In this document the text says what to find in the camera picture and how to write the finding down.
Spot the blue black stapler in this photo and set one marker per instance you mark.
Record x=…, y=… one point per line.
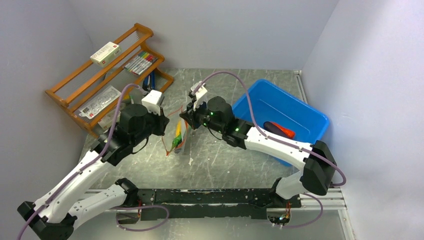
x=149, y=82

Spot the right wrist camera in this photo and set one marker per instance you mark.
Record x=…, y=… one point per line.
x=200, y=96

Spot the green chili pepper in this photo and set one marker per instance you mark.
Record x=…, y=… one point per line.
x=177, y=142

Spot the pack of colour markers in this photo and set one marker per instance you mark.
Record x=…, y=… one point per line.
x=140, y=63

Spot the clear packaged ruler set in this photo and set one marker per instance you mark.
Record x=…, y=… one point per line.
x=99, y=102

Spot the red chili pepper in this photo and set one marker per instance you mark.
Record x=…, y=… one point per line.
x=287, y=133

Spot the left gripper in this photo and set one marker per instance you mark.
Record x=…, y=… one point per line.
x=162, y=121

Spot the wooden shelf rack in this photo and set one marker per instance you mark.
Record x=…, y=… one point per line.
x=93, y=84

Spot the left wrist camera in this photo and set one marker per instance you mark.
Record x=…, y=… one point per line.
x=152, y=101

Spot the blue plastic bin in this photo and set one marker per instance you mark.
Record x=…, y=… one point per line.
x=266, y=102

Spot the white staple box on top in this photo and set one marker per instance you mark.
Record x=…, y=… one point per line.
x=106, y=54

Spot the purple eggplant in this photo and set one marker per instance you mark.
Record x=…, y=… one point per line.
x=272, y=127

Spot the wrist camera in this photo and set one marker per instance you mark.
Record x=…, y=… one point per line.
x=200, y=96
x=152, y=101

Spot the clear zip top bag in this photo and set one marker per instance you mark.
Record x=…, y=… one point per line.
x=170, y=132

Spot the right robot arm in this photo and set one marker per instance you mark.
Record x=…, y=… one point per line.
x=314, y=161

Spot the yellow banana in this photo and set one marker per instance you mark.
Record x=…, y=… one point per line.
x=178, y=130

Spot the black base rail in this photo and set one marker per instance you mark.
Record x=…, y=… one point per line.
x=208, y=203

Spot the green staple box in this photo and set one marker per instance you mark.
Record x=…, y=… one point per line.
x=106, y=122

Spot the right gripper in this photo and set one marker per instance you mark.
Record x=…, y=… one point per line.
x=190, y=115

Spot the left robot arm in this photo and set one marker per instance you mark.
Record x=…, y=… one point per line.
x=59, y=212

